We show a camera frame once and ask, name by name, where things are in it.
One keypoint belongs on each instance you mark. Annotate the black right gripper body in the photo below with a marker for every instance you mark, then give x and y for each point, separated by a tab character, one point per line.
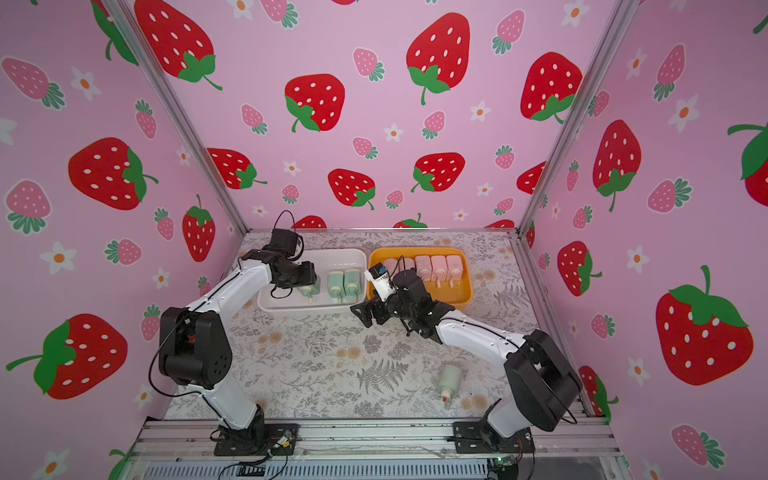
384	308

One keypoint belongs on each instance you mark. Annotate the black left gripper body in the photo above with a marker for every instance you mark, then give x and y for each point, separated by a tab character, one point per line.
298	274

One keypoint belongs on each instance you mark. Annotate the white plastic storage box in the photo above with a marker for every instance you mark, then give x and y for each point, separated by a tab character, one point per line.
283	303

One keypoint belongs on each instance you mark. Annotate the yellow plastic storage box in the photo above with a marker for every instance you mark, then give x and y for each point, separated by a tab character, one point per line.
459	295

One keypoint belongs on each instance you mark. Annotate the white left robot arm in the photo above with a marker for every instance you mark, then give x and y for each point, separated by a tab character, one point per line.
194	350

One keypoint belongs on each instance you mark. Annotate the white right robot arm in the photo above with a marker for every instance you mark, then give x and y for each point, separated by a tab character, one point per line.
543	383

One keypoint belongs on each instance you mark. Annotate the floral patterned table mat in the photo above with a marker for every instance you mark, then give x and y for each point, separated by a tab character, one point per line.
331	366

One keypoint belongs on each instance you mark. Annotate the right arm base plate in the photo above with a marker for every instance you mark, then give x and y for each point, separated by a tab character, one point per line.
478	437

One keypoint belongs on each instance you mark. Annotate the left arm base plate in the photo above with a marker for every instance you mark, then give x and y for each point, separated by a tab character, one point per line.
259	438

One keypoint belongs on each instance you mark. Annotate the aluminium front rail frame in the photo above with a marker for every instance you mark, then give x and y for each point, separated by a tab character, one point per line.
437	448

